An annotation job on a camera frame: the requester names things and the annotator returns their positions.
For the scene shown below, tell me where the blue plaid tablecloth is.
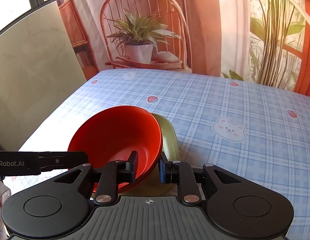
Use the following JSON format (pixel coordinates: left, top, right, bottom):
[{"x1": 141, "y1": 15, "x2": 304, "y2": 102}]
[{"x1": 20, "y1": 69, "x2": 310, "y2": 239}]

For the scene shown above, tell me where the person's left hand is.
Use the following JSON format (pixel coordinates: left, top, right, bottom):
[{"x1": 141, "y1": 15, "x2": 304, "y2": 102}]
[{"x1": 0, "y1": 181, "x2": 11, "y2": 240}]

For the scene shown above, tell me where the printed room backdrop cloth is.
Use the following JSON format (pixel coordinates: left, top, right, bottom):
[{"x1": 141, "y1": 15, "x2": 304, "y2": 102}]
[{"x1": 56, "y1": 0, "x2": 310, "y2": 96}]

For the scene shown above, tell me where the orange-red round bowl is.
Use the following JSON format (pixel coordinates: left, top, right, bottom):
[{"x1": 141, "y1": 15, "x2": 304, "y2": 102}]
[{"x1": 93, "y1": 168, "x2": 153, "y2": 193}]

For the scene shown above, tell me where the red round bowl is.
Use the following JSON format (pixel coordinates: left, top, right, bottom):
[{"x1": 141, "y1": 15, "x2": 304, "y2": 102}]
[{"x1": 68, "y1": 106, "x2": 162, "y2": 181}]

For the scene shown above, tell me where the green square plate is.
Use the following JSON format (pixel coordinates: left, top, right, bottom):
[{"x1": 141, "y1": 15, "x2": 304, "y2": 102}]
[{"x1": 120, "y1": 113, "x2": 180, "y2": 197}]

